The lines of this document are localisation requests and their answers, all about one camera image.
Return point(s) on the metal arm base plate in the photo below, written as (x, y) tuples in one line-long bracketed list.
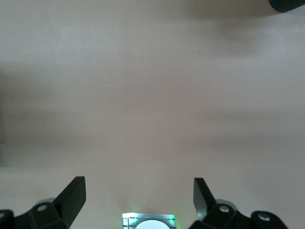
[(127, 220)]

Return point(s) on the black foam cylinder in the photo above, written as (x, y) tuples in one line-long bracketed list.
[(288, 4)]

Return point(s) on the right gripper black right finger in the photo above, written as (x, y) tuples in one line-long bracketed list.
[(205, 202)]

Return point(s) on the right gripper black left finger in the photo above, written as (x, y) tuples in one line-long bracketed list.
[(69, 202)]

